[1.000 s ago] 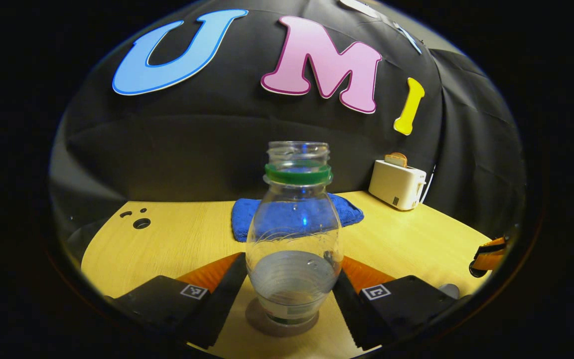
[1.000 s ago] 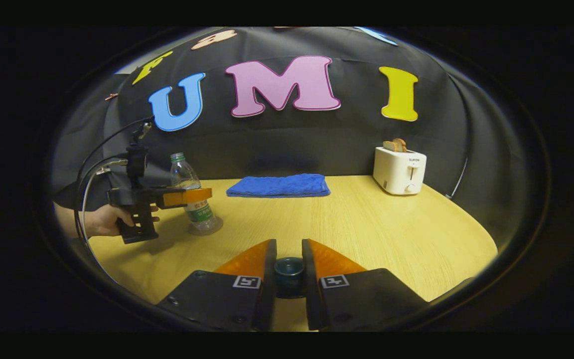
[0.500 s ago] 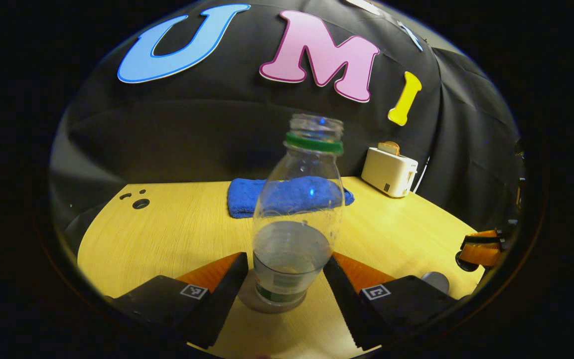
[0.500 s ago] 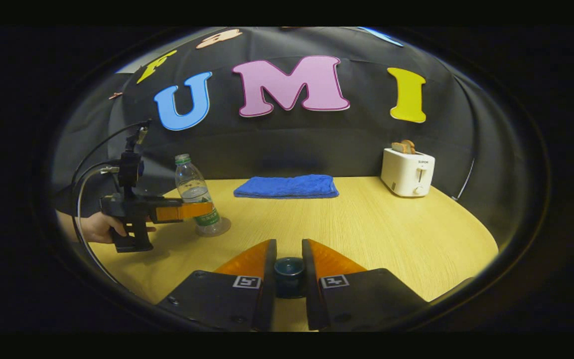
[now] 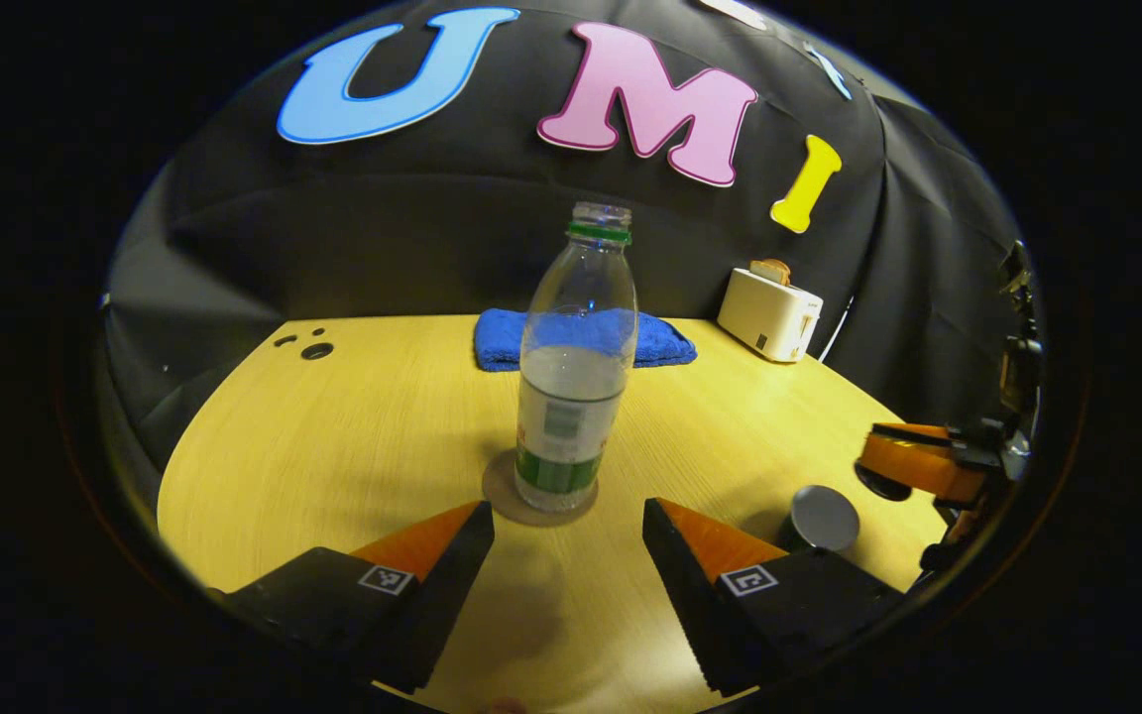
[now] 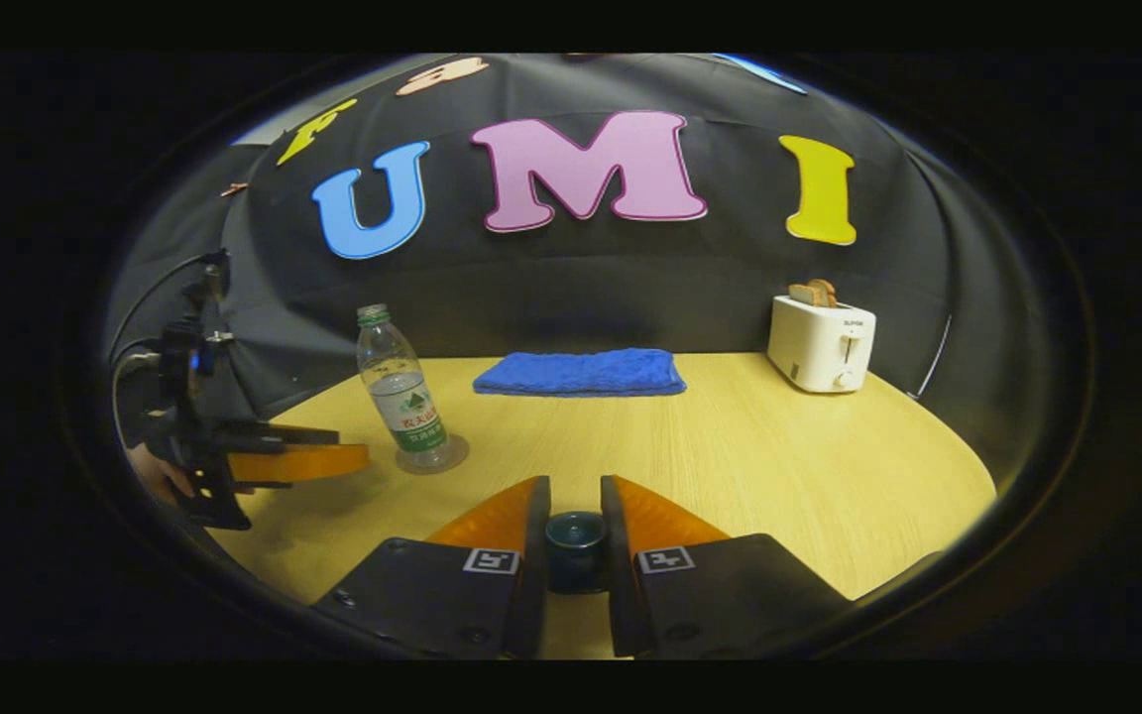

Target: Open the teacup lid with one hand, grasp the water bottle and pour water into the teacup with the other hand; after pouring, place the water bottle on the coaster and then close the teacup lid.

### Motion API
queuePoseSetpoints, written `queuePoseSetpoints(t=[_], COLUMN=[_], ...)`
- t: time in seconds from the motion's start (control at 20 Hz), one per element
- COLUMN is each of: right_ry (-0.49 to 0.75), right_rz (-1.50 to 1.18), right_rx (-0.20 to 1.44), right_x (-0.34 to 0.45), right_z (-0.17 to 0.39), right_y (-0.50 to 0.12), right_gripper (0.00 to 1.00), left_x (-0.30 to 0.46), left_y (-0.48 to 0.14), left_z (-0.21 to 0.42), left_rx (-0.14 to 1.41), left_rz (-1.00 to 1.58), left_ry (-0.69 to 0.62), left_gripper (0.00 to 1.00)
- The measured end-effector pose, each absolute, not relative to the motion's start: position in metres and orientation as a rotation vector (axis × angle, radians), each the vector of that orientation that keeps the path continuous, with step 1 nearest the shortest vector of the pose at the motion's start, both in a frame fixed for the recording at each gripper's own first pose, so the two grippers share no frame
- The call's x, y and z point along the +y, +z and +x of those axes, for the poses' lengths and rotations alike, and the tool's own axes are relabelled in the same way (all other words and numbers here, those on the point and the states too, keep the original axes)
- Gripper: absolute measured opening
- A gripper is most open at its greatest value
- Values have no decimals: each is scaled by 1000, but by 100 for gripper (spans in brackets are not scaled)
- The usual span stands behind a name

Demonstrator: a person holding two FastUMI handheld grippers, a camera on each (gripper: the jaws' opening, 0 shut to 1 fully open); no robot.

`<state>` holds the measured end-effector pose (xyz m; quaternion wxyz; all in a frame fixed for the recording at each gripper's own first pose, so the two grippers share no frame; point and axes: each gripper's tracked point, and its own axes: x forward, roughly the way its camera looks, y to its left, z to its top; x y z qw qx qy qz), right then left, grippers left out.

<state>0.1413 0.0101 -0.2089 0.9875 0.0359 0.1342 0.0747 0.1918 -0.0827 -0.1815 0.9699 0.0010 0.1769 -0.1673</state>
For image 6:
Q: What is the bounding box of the white toaster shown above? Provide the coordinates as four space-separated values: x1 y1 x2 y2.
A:
767 294 877 395

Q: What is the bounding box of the clear plastic water bottle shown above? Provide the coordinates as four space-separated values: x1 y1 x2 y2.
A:
355 302 458 472

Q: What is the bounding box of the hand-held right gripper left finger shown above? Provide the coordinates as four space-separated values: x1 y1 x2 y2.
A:
313 474 552 660

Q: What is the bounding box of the blue folded towel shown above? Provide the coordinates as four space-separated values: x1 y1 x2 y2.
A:
473 347 688 398

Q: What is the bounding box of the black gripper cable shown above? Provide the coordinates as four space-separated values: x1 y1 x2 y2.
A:
108 253 210 363

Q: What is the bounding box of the thin white cable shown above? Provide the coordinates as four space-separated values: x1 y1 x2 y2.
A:
913 315 954 400

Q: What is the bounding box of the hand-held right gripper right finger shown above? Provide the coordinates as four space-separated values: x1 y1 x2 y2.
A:
599 474 855 660

